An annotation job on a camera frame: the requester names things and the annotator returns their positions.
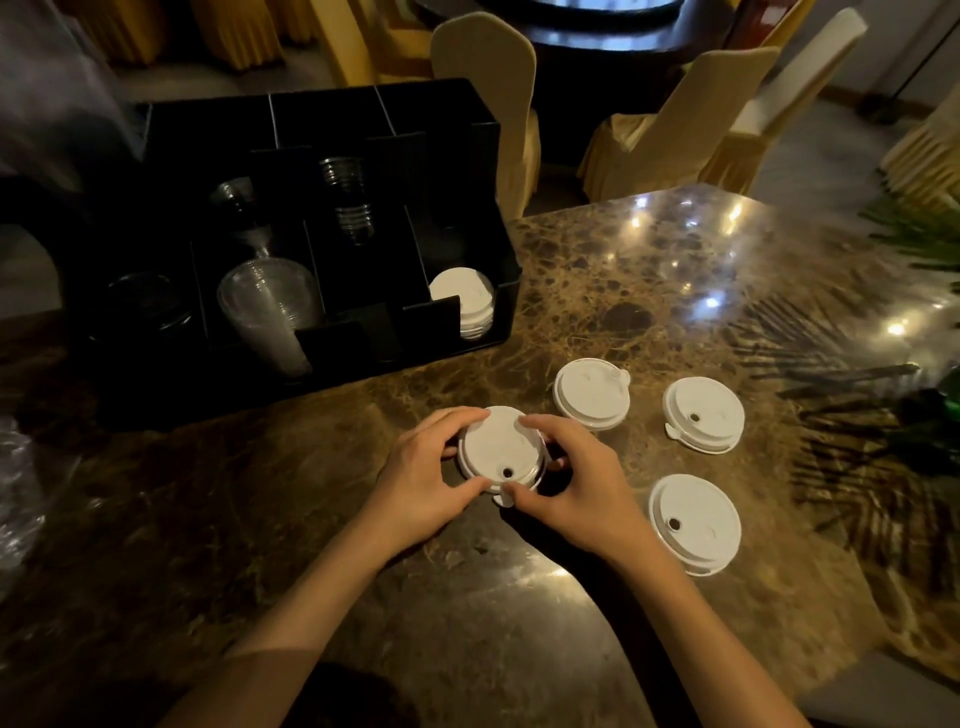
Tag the white lids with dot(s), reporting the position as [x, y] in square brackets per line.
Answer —
[465, 292]

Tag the white lid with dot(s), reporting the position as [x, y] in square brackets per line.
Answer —
[697, 525]
[592, 394]
[705, 412]
[499, 446]

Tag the white covered chair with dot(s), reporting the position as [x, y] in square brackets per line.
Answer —
[802, 67]

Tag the dark round dining table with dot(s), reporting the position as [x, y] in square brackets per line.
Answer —
[600, 37]

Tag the dark round turntable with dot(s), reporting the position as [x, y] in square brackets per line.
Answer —
[600, 6]

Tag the black compartment organizer tray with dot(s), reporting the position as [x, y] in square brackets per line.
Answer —
[450, 172]

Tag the stack of black lids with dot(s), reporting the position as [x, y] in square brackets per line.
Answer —
[146, 300]

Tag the clear plastic bag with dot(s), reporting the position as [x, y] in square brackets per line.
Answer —
[19, 510]

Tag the stack of clear dome lids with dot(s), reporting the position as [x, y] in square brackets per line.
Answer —
[266, 307]

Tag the red cabinet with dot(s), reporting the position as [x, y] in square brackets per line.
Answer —
[757, 22]

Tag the clear plastic sleeve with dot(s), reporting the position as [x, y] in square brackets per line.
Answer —
[60, 97]

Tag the person's right hand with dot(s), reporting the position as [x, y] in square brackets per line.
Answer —
[592, 502]

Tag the stack of clear cups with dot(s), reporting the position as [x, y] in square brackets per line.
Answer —
[232, 196]
[349, 202]

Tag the person's left forearm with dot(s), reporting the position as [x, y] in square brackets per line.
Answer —
[285, 645]

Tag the group of yellow covered chairs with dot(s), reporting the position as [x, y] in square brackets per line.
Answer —
[487, 90]

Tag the person's left hand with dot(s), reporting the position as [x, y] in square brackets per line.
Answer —
[412, 495]

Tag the pale covered chair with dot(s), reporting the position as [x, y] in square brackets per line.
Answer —
[930, 157]

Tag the person's right forearm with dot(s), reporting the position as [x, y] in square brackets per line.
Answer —
[712, 652]

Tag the red and white flower bouquet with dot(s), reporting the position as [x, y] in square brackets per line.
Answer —
[922, 240]

